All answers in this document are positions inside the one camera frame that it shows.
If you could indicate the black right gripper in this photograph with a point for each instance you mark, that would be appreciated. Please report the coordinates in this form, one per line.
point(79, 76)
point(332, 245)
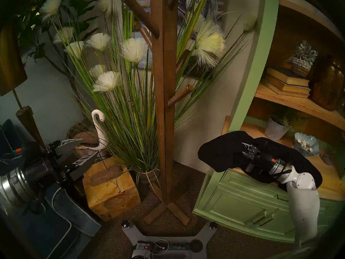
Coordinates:
point(262, 161)

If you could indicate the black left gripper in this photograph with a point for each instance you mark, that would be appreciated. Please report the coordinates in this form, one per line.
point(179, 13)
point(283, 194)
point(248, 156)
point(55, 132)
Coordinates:
point(45, 164)

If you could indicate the black jacket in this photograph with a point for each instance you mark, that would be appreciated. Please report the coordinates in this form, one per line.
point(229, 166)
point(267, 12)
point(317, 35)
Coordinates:
point(221, 153)

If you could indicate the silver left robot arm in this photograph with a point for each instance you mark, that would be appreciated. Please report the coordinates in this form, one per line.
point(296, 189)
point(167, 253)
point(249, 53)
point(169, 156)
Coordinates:
point(14, 185)

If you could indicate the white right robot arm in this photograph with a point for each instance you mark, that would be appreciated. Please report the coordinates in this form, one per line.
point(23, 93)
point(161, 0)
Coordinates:
point(303, 207)

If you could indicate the brown wooden coat rack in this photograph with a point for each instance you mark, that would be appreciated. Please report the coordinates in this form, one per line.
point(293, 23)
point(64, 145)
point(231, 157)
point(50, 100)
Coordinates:
point(164, 99)

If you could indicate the striped wicker basket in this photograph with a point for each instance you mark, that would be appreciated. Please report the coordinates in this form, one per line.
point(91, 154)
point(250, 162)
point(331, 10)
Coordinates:
point(86, 152)

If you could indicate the white swan figurine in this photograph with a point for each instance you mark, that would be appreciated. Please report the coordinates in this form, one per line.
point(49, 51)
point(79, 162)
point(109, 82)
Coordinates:
point(102, 134)

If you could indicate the grey pot with herb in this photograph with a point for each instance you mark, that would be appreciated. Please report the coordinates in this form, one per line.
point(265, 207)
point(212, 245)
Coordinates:
point(275, 130)

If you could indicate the dark wooden oval slab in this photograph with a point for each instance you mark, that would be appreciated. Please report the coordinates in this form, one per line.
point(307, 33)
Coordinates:
point(105, 175)

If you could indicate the green hutch cabinet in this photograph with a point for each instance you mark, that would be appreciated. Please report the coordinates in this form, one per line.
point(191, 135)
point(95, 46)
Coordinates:
point(231, 199)

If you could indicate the wooden block side table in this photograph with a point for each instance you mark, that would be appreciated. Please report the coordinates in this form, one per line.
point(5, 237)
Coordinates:
point(113, 199)

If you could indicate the blue bowl with shells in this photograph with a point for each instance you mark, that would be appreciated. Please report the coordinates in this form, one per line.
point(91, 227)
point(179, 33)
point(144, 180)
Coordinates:
point(312, 147)

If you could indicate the tall grass plant white pompoms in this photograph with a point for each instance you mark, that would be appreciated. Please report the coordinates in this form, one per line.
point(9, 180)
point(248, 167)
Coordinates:
point(137, 126)

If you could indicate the tan old book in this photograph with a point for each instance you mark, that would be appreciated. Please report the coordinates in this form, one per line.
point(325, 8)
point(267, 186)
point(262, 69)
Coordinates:
point(287, 88)
point(284, 93)

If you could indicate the woven grass plant pot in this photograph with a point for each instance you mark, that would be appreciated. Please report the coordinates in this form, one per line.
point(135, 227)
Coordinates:
point(148, 177)

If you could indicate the blue cushion white piping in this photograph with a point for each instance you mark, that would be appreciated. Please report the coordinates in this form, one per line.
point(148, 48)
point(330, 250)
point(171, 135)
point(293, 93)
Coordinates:
point(48, 228)

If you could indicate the small round grey stone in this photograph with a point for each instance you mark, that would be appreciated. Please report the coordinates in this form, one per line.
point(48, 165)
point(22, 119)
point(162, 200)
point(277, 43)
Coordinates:
point(326, 159)

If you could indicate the dark cover old book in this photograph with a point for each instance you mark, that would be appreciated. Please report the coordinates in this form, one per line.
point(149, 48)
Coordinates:
point(287, 76)

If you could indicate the succulent in woven pot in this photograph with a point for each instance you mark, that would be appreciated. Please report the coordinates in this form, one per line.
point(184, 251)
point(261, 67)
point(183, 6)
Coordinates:
point(301, 67)

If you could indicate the bronze speckled vase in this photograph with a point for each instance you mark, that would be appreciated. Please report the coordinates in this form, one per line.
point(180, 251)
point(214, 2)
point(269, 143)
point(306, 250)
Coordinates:
point(327, 83)

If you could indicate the brass floor lamp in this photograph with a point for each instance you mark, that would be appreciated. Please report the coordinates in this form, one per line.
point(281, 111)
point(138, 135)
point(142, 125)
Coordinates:
point(12, 72)

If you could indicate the black power strip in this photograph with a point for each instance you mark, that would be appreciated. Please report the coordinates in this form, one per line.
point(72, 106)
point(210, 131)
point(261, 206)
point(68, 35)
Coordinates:
point(178, 245)

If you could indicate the dark green leafy plant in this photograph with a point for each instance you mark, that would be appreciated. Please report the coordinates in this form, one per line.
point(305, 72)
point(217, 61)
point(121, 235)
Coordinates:
point(80, 4)

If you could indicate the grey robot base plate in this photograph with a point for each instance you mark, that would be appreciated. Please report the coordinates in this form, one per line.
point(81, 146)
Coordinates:
point(134, 234)

